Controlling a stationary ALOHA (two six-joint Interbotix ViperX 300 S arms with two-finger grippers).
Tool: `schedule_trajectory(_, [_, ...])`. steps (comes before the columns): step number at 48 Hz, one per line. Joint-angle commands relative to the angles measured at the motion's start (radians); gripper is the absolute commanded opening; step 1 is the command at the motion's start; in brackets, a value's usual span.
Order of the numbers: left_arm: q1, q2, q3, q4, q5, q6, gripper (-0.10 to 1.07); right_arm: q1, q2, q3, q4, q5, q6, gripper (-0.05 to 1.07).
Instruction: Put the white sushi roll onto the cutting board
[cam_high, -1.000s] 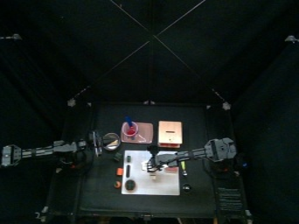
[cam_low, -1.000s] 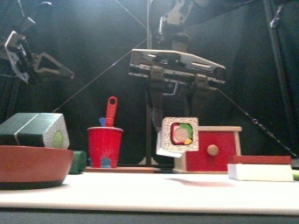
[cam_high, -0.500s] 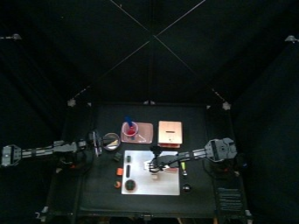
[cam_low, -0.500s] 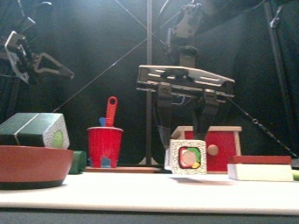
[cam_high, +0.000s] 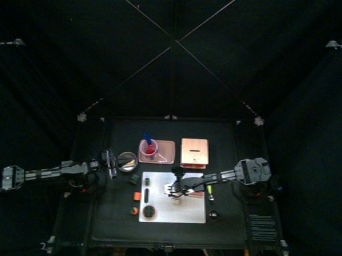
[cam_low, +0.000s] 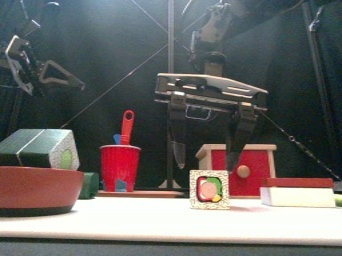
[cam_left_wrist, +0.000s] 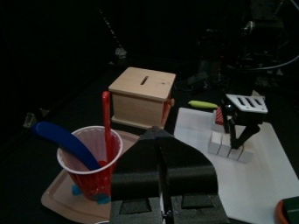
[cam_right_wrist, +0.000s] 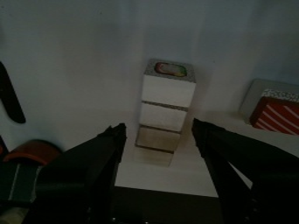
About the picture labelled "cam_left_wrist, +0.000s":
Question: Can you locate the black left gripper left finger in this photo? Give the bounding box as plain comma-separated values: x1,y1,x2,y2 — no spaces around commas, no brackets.
110,125,165,224

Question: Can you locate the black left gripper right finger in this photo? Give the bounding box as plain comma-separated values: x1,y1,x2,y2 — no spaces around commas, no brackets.
157,126,231,224

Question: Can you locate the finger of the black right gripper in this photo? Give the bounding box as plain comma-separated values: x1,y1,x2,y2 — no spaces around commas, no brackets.
233,124,262,149
229,116,239,150

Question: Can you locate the white sushi roll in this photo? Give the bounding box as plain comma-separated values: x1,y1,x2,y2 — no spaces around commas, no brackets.
207,130,255,164

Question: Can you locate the white cutting board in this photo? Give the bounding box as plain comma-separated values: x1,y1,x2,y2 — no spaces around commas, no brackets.
173,107,299,224

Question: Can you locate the small green toy sushi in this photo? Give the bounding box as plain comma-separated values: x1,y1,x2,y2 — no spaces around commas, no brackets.
275,195,299,224

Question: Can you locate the red striped toy food piece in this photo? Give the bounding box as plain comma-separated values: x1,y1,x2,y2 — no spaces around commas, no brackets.
214,106,227,125

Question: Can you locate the small blue plastic piece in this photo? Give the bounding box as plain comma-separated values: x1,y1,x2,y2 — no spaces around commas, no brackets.
95,193,113,206
70,184,83,197

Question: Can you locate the red plastic cup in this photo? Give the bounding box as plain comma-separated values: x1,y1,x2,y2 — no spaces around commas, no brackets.
57,125,125,202

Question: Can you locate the red plastic utensil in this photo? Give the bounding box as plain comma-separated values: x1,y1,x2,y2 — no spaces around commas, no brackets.
101,90,115,165

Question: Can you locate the pink plastic tray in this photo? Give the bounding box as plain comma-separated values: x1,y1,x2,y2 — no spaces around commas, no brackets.
41,129,143,224

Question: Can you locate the blue plastic spoon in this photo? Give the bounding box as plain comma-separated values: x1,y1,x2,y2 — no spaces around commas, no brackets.
33,121,103,172

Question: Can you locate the thin metal brace rod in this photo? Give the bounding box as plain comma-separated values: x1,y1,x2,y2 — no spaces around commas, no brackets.
98,7,123,52

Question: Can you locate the white slotted camera mount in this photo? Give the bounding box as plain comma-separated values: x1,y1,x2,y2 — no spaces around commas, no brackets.
226,93,270,116

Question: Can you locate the yellow-green handled tool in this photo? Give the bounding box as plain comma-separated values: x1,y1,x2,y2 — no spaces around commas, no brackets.
187,100,221,110

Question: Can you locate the grey cable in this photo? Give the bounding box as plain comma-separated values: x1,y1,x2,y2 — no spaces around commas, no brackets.
245,53,299,72

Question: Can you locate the small metal frame bracket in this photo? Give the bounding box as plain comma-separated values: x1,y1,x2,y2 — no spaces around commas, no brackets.
23,112,39,130

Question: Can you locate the metal frame corner bracket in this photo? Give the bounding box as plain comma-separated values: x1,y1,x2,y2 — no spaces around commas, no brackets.
114,46,129,61

